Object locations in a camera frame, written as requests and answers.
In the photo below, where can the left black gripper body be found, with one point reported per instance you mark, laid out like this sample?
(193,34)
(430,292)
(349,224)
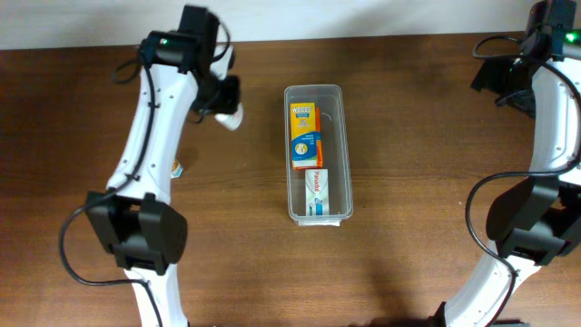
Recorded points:
(218,96)

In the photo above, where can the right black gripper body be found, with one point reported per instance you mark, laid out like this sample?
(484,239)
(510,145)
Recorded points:
(502,77)

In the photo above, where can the white spray bottle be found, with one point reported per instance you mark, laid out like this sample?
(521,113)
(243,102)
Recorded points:
(231,121)

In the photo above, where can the small gold-lidded balm jar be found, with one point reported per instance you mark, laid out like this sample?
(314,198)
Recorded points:
(177,169)

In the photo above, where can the yellow blue medicine box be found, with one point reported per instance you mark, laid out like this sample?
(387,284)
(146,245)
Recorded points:
(304,136)

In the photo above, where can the orange medicine box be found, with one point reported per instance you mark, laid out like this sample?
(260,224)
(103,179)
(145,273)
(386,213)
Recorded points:
(320,145)

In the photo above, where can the white Panadol box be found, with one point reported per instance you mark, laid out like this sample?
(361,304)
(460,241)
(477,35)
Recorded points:
(317,197)

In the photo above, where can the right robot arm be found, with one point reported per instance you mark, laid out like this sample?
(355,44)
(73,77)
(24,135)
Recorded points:
(538,219)

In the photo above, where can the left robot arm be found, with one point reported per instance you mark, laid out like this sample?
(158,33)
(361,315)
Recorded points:
(182,71)

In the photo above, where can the clear plastic container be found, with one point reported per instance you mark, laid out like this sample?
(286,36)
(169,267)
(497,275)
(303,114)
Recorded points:
(315,138)

